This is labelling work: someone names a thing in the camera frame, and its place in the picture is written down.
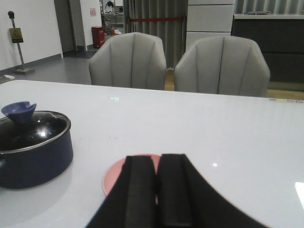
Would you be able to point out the dark kitchen counter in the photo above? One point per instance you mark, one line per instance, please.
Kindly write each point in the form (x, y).
(281, 40)

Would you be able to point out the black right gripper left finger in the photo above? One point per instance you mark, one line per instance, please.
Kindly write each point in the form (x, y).
(114, 213)

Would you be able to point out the grey chair right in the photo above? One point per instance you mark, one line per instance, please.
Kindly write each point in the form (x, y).
(225, 65)

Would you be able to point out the dark blue saucepan purple handle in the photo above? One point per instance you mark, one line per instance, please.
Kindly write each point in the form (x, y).
(36, 166)

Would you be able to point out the pink bowl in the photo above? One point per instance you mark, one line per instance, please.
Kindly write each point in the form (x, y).
(114, 175)

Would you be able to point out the red bin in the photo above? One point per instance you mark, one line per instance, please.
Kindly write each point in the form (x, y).
(98, 35)

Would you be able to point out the pink wall notice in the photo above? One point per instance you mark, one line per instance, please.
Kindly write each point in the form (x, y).
(92, 12)

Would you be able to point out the red barrier belt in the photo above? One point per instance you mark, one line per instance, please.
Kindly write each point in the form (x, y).
(156, 19)

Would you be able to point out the glass lid with blue knob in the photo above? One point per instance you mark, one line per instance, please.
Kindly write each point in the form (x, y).
(24, 128)

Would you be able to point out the person in background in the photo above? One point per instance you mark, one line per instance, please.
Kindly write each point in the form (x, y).
(109, 6)

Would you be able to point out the yellow warning sign stand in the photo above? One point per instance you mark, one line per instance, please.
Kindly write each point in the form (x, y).
(17, 38)

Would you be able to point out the grey chair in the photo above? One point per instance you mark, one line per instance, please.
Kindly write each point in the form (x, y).
(225, 65)
(132, 60)

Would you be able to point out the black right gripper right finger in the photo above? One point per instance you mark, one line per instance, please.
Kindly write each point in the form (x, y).
(187, 200)

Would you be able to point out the white cabinet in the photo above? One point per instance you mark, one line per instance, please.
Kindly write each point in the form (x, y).
(208, 18)

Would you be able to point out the grey chair left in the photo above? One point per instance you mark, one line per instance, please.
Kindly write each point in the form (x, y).
(132, 60)

